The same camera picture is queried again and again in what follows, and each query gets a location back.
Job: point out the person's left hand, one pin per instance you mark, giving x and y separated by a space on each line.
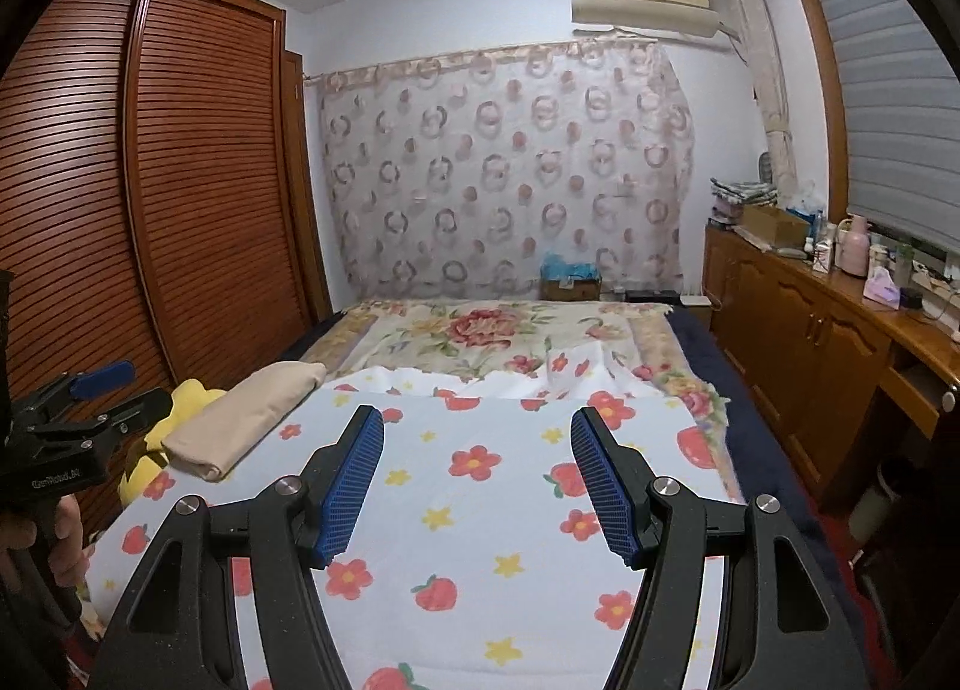
64 532

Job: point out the grey waste bin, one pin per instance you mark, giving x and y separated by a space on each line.
881 495

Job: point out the open flat cardboard box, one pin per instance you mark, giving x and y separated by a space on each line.
772 225

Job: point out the blue plastic bag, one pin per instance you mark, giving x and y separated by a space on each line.
570 266

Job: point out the beige printed t-shirt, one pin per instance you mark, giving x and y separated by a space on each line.
240 420

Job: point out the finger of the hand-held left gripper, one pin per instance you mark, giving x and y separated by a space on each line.
135 409
105 373

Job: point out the beige wall air conditioner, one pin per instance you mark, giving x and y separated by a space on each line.
637 0

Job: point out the brown slatted wooden wardrobe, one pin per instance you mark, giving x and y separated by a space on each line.
202 172

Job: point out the pink thermos jug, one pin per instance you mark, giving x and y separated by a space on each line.
855 247

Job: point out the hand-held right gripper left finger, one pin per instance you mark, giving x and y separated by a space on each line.
349 487

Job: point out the yellow plush toy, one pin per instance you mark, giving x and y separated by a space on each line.
191 397

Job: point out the navy bed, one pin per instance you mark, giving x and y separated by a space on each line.
720 360

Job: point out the tied cream window curtain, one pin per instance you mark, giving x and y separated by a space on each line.
772 97

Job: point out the long wooden cabinet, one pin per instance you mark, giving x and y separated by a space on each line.
787 330

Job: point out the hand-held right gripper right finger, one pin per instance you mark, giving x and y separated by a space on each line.
607 487

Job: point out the pink tissue pack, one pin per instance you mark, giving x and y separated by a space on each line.
881 285

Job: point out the grey window blind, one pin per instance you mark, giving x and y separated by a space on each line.
892 97

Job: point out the black flat box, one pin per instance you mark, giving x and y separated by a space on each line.
652 296

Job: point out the small white fan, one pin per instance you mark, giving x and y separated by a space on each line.
766 166

